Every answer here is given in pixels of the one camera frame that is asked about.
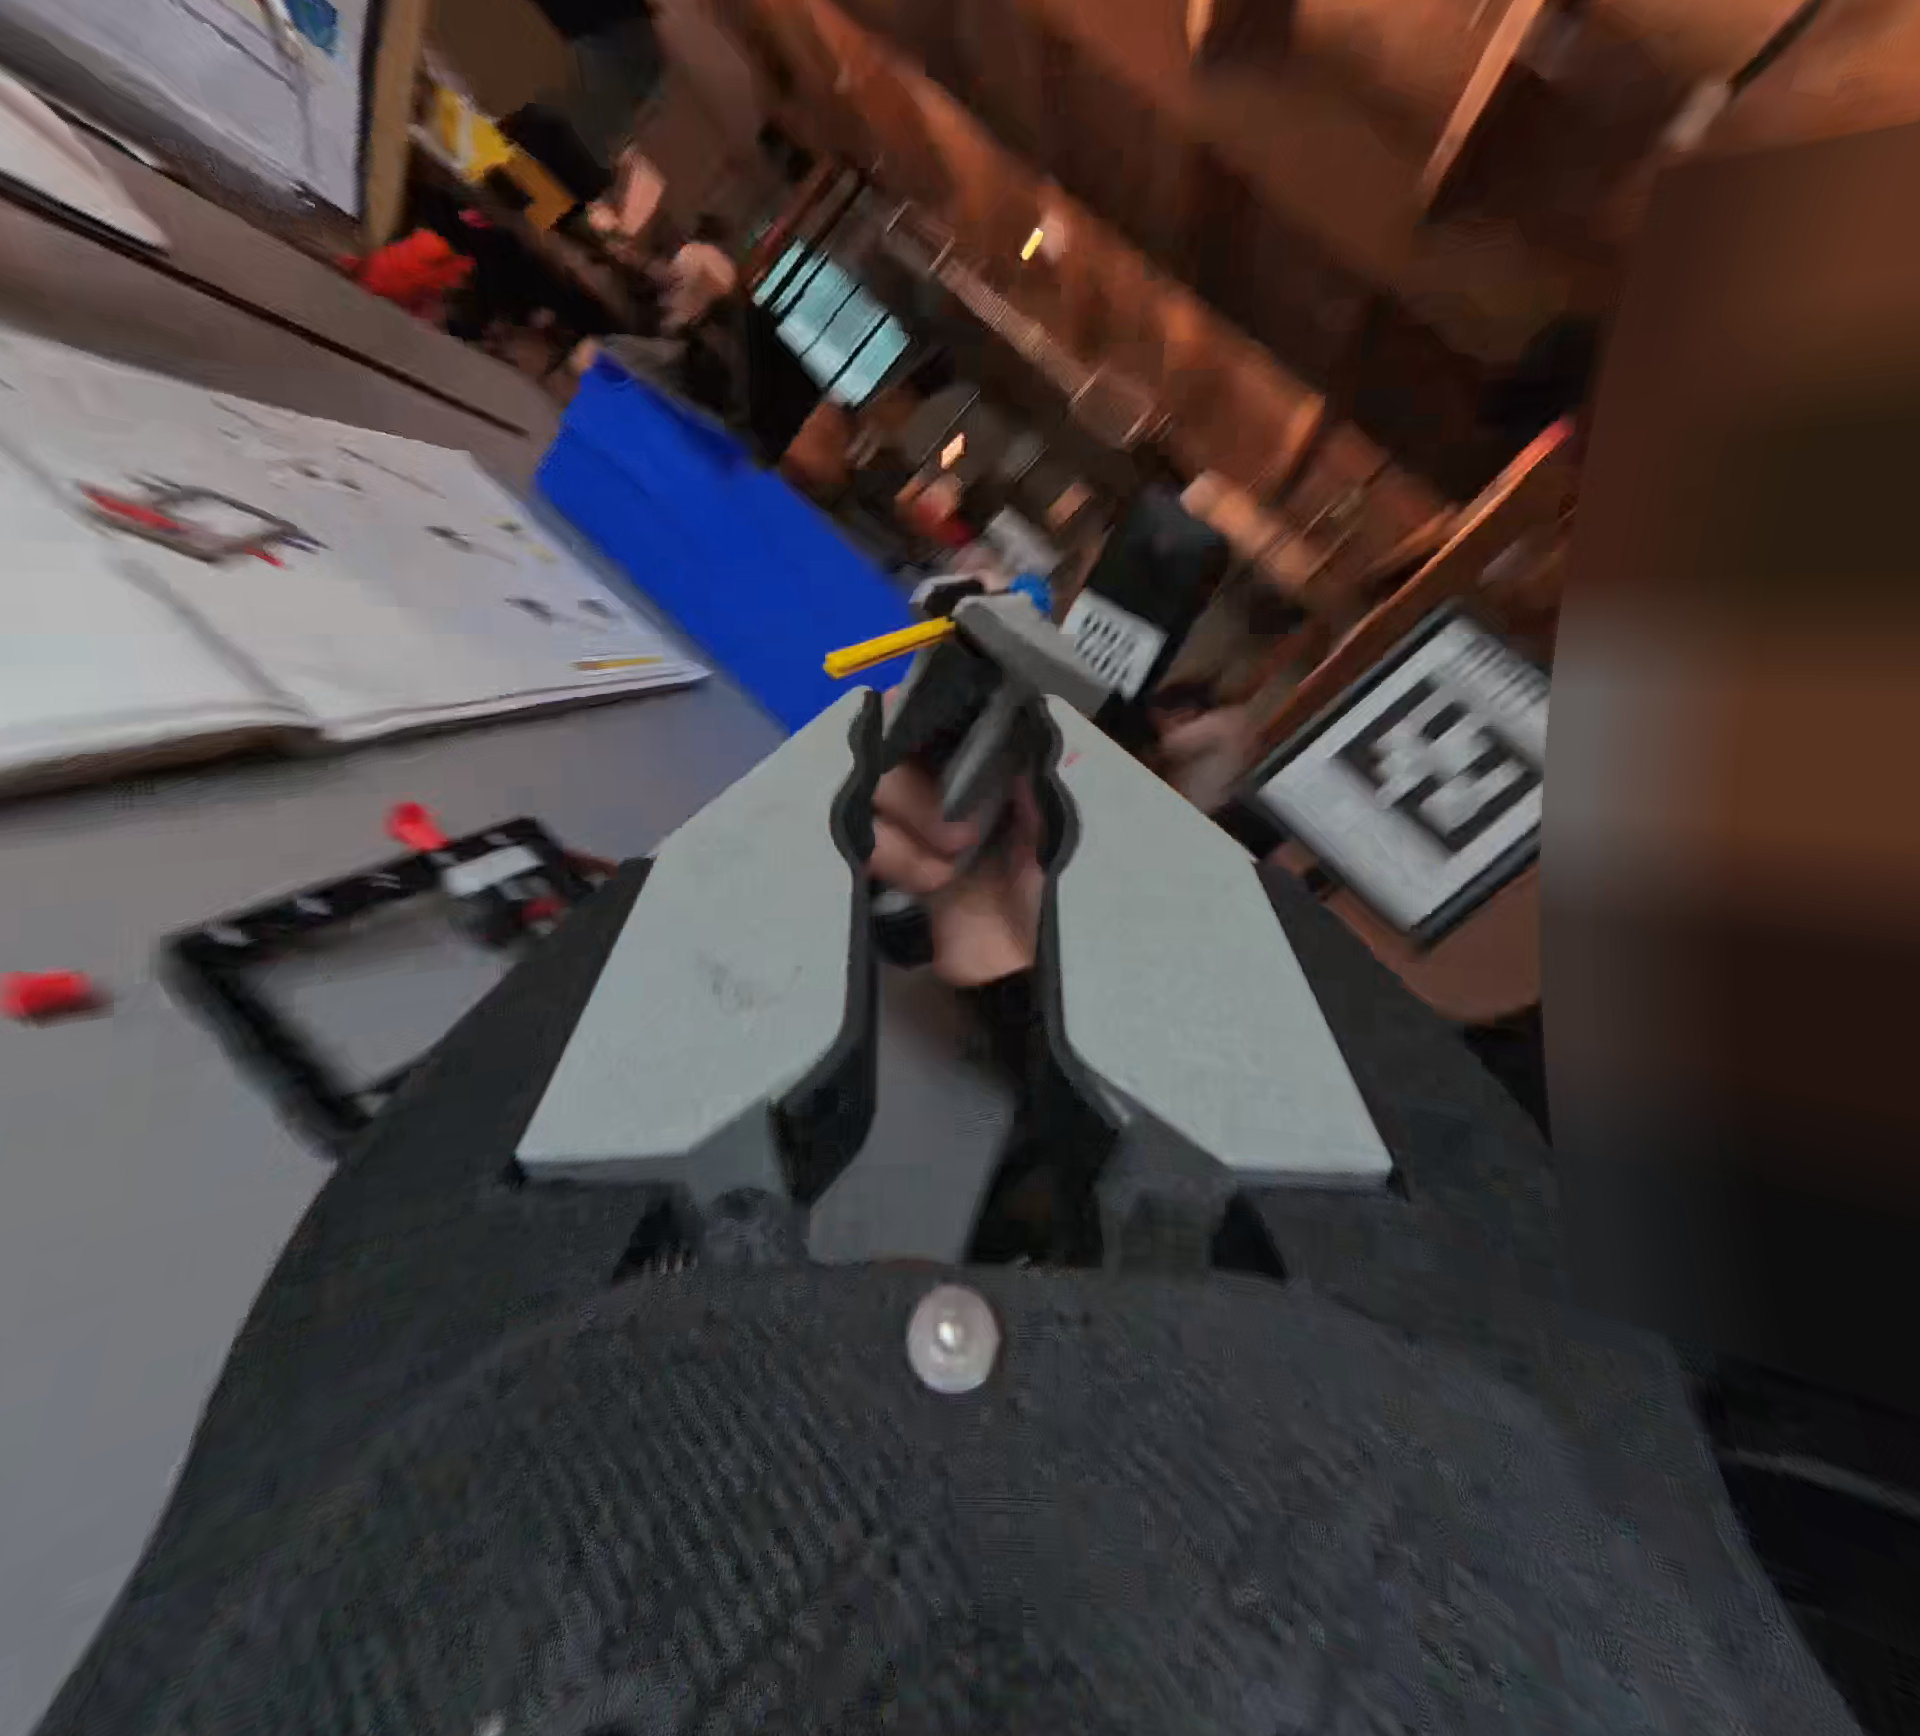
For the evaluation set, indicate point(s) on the person's right hand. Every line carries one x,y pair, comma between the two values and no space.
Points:
984,912

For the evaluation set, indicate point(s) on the red plastic item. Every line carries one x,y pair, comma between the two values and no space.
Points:
414,270

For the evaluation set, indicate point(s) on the yellow lego axle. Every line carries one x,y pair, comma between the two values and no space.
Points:
886,650

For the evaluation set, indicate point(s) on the red lego piece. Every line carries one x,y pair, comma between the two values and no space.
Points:
46,993

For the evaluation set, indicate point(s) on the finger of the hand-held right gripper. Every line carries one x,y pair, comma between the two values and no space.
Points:
961,716
1029,642

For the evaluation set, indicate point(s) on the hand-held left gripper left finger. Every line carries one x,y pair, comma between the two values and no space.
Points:
707,1001

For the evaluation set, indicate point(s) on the black lego frame assembly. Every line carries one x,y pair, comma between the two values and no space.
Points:
510,884

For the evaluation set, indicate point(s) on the laminated instruction sheet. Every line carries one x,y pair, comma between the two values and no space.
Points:
180,12

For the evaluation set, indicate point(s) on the printed marker board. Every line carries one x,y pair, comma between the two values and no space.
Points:
1410,776

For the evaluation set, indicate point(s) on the blue plastic bin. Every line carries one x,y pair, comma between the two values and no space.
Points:
707,536

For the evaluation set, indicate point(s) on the lego instruction booklet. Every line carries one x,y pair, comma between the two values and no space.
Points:
377,536

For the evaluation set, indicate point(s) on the yellow plastic bin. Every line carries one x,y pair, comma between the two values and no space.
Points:
495,161

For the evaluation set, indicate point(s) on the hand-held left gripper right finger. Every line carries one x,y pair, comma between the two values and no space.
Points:
1201,1001

